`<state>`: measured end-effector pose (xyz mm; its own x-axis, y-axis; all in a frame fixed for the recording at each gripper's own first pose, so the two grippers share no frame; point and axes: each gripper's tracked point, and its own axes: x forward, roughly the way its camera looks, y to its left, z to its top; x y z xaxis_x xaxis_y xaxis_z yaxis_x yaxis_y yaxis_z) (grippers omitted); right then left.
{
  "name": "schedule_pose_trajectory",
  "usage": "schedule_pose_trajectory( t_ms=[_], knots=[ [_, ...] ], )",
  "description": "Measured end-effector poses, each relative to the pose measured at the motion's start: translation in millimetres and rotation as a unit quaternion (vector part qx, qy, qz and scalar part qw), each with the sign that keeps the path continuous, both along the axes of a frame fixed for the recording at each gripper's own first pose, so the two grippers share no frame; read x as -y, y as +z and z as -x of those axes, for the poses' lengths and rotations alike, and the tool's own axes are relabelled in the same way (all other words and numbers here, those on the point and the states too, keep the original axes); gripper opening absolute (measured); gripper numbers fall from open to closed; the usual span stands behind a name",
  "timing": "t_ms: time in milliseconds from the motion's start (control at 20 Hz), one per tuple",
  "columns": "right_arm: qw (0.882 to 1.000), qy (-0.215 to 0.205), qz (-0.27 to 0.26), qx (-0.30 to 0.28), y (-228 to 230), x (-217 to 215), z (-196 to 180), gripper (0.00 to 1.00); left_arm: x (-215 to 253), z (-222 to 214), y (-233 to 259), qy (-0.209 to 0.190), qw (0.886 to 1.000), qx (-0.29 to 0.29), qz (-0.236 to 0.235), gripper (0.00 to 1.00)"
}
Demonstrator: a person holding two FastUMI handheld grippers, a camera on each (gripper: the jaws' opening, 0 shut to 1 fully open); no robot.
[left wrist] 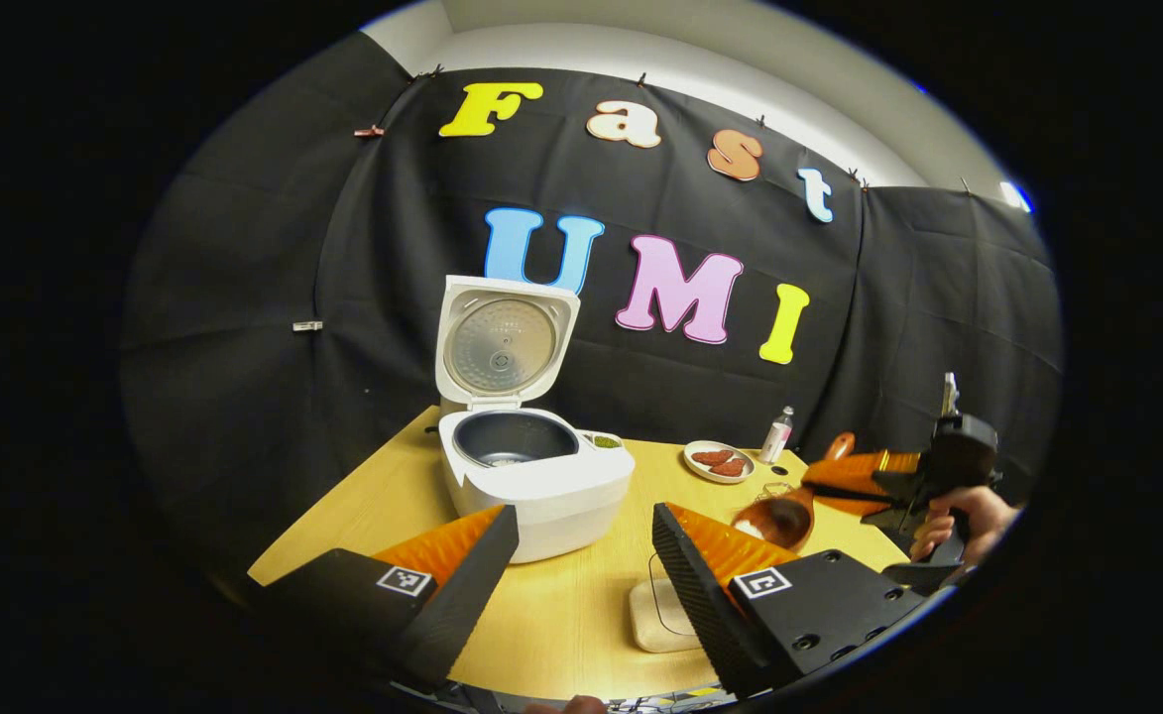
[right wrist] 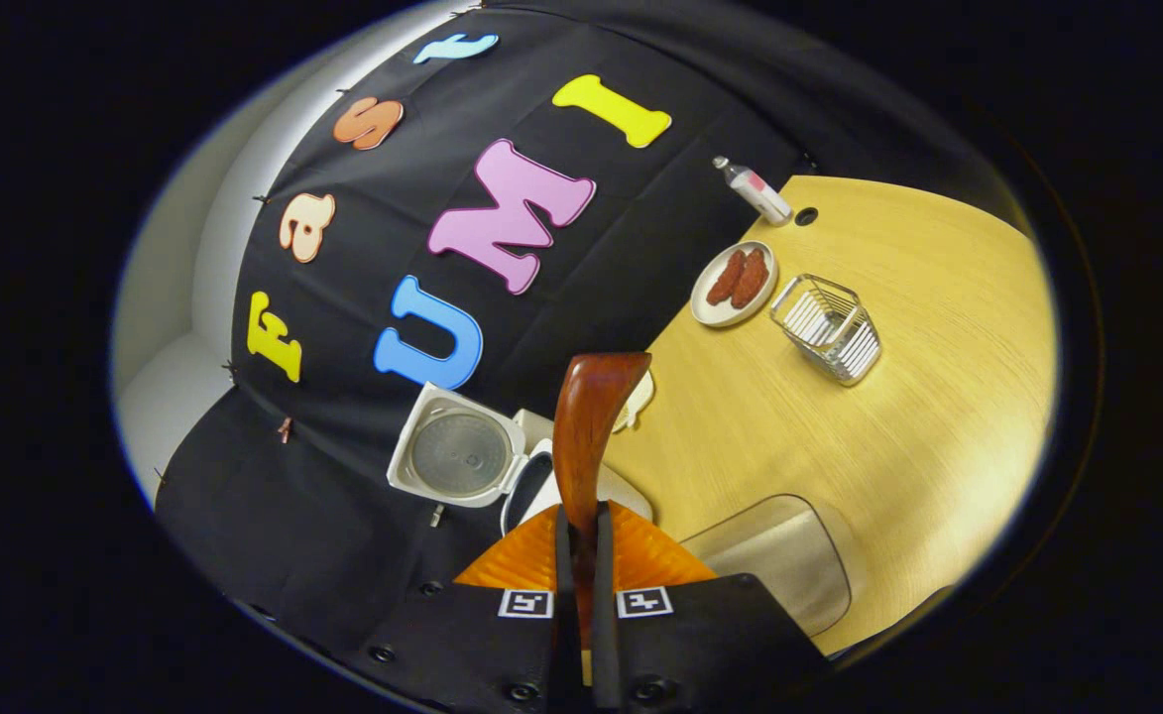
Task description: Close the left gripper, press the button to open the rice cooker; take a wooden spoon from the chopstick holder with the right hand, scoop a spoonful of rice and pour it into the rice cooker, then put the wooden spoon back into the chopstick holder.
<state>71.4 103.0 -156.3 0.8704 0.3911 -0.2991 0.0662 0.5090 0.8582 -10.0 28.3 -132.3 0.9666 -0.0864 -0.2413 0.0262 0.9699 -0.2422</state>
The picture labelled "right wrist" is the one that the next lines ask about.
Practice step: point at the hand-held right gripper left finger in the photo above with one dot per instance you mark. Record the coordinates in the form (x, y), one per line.
(565, 645)

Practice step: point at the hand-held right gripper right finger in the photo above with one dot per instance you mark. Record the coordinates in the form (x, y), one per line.
(606, 645)

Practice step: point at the clear container of rice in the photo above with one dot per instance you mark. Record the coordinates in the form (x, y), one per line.
(779, 555)

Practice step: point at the white rice cooker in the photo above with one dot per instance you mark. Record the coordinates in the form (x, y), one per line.
(457, 456)

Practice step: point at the brown wooden spoon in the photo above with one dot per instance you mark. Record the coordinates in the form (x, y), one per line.
(591, 426)

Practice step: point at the white divided dish of beans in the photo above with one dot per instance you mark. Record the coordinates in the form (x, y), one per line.
(642, 402)

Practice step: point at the white round plate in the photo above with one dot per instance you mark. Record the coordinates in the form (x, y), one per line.
(705, 307)

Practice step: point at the red-brown sausage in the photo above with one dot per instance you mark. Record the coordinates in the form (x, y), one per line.
(751, 278)
(725, 278)

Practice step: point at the small bottle with pink label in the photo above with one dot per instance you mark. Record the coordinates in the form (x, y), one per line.
(755, 190)

